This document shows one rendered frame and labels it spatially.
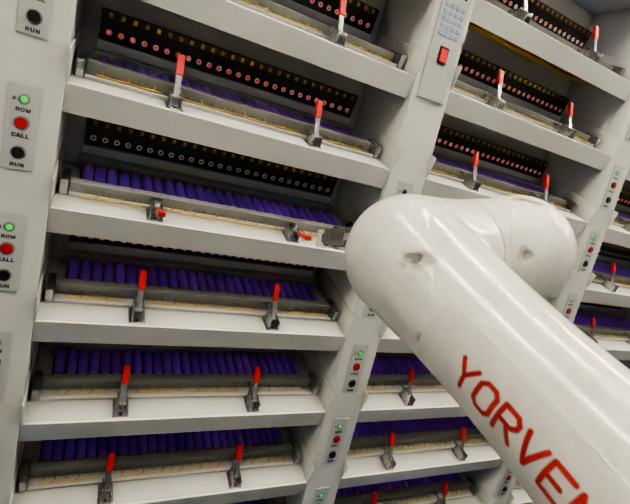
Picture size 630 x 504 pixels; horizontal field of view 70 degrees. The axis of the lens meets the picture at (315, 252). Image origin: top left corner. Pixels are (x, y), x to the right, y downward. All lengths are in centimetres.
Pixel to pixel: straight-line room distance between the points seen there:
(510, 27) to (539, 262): 82
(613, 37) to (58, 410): 166
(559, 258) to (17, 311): 77
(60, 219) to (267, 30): 47
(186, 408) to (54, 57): 67
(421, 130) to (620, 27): 80
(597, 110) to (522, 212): 116
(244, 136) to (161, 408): 56
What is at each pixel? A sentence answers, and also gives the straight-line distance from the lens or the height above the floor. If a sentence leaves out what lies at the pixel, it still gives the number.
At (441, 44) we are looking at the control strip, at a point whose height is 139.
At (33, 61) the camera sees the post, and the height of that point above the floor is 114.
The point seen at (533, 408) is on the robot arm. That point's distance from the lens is 27.
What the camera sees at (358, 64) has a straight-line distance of 93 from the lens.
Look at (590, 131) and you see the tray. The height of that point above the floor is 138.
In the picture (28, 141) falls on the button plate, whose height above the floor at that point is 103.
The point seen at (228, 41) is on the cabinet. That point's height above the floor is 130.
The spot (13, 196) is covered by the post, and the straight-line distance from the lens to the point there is 82.
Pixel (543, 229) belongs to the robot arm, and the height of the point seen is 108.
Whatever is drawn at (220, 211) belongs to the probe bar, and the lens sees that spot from 88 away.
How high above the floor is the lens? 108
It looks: 10 degrees down
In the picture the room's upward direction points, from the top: 14 degrees clockwise
